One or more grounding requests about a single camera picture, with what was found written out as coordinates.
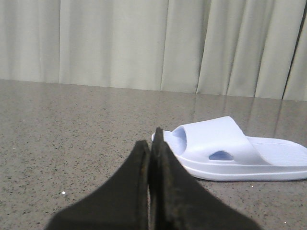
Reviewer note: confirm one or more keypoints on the beige curtain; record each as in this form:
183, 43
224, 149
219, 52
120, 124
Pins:
253, 48

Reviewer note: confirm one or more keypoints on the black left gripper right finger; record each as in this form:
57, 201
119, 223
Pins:
179, 202

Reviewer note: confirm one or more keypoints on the light blue slipper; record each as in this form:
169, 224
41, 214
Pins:
218, 150

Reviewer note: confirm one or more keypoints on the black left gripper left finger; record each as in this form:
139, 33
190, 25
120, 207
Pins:
121, 203

